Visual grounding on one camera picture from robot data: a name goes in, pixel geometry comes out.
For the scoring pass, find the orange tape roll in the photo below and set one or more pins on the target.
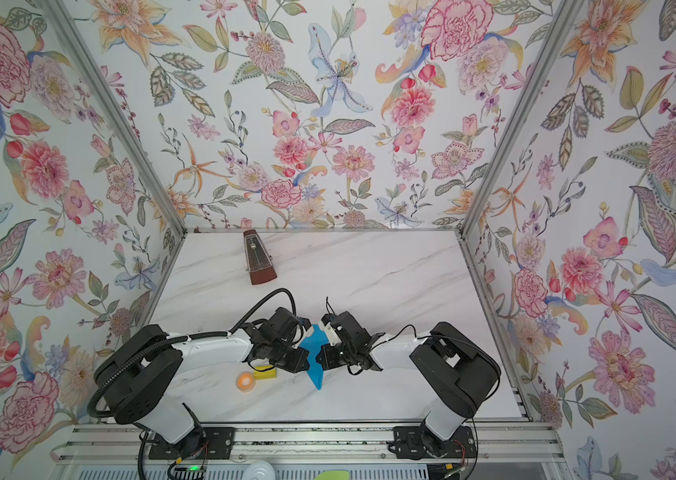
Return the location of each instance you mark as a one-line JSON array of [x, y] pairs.
[[245, 382]]

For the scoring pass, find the right back aluminium corner post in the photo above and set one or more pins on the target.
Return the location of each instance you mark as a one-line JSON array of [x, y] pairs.
[[560, 27]]

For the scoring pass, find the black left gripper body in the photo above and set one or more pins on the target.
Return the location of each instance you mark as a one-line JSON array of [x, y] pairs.
[[287, 358]]

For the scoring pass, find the blue square paper sheet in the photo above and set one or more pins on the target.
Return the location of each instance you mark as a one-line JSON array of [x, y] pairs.
[[313, 344]]

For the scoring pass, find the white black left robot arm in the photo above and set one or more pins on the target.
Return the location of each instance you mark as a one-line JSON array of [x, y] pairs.
[[132, 386]]

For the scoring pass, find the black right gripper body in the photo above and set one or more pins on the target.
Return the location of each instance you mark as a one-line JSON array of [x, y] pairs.
[[338, 355]]

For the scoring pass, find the yellow block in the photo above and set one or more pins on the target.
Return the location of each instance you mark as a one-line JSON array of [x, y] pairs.
[[269, 372]]

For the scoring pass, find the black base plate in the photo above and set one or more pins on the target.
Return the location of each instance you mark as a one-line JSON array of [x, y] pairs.
[[417, 443], [214, 443]]

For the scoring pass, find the left back aluminium corner post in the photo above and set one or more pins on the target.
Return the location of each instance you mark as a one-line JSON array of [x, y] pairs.
[[70, 37]]

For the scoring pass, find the aluminium front rail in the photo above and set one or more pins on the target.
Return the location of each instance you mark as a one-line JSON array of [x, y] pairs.
[[348, 442]]

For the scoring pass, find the aluminium corner post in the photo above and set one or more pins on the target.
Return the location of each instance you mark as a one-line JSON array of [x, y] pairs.
[[70, 37], [560, 27]]

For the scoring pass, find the brown wooden metronome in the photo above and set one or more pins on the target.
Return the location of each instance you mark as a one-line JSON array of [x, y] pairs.
[[259, 262]]

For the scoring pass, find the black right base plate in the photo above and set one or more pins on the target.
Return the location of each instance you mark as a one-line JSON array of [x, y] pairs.
[[417, 443]]

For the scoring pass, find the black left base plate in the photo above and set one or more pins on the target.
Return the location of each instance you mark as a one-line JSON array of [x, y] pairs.
[[214, 443]]

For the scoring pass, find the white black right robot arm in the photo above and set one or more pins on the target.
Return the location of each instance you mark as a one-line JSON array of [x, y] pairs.
[[460, 373]]

